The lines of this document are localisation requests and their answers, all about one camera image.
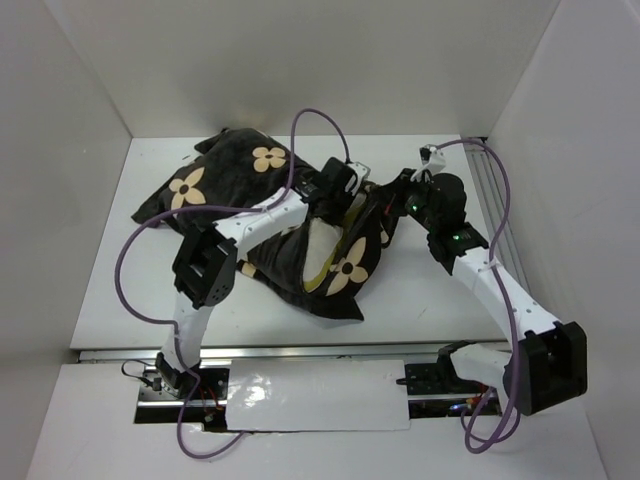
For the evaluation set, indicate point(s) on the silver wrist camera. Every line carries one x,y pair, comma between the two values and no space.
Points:
432,163
361,172

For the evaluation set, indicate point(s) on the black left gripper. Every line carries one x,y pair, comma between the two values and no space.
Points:
347,191

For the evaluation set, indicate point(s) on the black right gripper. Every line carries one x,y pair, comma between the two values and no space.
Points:
405,183

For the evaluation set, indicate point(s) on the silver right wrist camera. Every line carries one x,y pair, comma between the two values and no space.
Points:
432,163

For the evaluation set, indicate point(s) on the black floral pillowcase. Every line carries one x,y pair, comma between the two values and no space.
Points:
237,169

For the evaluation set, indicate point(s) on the cream pillow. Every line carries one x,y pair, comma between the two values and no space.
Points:
322,256

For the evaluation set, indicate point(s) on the white cover plate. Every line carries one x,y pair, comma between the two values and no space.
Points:
316,395

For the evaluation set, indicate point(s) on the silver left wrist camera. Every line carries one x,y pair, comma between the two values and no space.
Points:
361,172

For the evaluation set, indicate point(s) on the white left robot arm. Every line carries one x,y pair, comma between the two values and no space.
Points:
205,264

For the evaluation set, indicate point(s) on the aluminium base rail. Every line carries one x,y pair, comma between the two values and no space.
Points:
220,353

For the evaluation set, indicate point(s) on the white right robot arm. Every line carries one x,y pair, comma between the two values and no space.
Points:
547,364

